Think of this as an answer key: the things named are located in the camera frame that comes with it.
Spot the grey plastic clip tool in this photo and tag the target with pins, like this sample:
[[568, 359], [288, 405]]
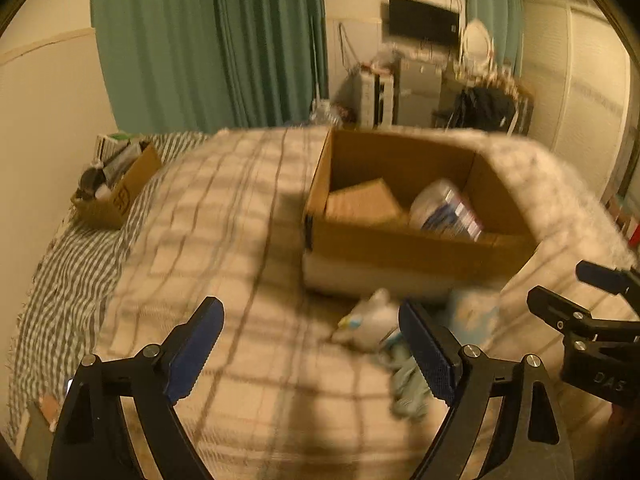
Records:
[[408, 387]]

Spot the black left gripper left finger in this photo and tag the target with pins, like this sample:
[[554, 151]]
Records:
[[91, 439]]

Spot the grey checked bed sheet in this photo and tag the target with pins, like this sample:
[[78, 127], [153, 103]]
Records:
[[65, 305]]

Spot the small SF cardboard box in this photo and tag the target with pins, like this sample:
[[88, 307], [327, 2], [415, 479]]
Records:
[[122, 165]]

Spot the plaid beige blanket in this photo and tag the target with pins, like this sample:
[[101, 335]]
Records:
[[276, 399]]

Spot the green curtain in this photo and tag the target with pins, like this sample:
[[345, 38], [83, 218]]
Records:
[[504, 20], [204, 65]]

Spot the green curtain right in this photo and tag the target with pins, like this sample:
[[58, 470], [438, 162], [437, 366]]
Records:
[[504, 20]]

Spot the black wall television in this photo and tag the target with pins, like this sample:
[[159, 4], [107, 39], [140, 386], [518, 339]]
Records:
[[422, 21]]

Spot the clear plastic bottle blue label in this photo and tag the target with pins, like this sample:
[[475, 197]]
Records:
[[440, 208]]

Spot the green white medicine box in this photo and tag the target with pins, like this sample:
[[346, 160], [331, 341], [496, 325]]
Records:
[[369, 202]]

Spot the black clothing pile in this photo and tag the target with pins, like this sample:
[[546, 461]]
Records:
[[481, 108]]

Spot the grey small refrigerator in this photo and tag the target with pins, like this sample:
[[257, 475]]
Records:
[[418, 86]]

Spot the white oval mirror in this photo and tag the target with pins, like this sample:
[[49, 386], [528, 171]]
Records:
[[477, 46]]

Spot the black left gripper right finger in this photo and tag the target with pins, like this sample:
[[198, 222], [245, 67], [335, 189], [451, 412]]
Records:
[[530, 440]]

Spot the blue tissue pack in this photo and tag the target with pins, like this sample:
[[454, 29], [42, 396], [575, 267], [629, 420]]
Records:
[[472, 315]]

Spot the large water jug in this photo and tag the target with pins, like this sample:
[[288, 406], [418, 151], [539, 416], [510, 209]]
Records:
[[324, 113]]

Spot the large open cardboard box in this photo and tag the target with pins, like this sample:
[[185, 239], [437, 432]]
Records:
[[354, 259]]

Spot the green curtain left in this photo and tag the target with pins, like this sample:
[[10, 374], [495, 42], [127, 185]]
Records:
[[204, 65]]

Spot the white bear plush toy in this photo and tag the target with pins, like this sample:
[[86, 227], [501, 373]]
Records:
[[368, 324]]

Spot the white drawer cabinet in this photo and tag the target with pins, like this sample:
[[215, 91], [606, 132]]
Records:
[[374, 98]]

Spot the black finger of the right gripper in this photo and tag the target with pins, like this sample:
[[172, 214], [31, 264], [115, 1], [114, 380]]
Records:
[[616, 282], [569, 318]]

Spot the white sliding wardrobe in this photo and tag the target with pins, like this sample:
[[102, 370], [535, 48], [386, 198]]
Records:
[[580, 74]]

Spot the dark laptop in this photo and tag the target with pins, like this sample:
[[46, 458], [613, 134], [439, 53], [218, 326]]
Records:
[[35, 435]]

